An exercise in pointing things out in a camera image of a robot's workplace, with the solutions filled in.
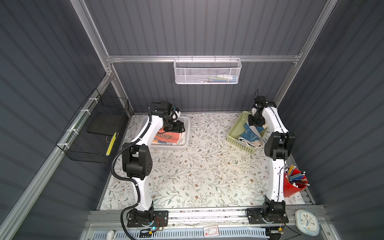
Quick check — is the pink towel with teal border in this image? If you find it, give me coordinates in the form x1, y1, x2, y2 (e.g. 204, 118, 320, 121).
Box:
153, 128, 183, 145

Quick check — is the white plastic laundry basket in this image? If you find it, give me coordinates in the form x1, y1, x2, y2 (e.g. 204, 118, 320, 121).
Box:
150, 116, 191, 150

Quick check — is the blue white towel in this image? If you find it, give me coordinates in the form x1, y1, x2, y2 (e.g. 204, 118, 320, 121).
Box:
238, 122, 268, 148

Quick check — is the green plastic towel basket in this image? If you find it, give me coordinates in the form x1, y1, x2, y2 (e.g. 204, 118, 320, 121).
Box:
227, 111, 264, 154

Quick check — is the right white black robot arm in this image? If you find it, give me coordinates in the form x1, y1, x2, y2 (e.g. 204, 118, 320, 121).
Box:
249, 96, 295, 224

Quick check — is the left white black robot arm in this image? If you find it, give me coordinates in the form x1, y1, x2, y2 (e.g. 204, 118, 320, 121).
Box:
111, 101, 185, 222

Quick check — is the black pad in basket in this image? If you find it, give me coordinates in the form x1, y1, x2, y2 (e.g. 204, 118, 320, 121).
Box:
87, 113, 120, 137

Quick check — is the red pen cup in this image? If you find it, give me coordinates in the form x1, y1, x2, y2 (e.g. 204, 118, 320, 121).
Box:
284, 165, 310, 198

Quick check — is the red white label card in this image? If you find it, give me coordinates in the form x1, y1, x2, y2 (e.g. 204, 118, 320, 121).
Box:
203, 226, 220, 238

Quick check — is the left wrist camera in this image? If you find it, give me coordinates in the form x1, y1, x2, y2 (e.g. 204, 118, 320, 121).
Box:
170, 108, 181, 121

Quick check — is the white wire wall basket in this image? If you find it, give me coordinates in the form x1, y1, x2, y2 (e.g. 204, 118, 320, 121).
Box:
173, 57, 242, 85

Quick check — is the black wire wall basket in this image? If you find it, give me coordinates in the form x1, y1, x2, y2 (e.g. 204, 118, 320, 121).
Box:
57, 90, 131, 164

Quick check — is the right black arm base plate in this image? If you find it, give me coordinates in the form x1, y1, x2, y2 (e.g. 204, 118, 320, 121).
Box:
245, 208, 289, 225

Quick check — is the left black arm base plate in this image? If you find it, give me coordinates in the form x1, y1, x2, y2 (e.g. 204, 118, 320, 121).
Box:
126, 209, 169, 228

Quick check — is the white wall clock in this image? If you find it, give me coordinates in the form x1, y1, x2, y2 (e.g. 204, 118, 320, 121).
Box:
295, 210, 320, 237

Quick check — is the white ventilated cable duct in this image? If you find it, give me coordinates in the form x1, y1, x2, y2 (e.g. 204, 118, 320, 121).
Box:
92, 226, 268, 240

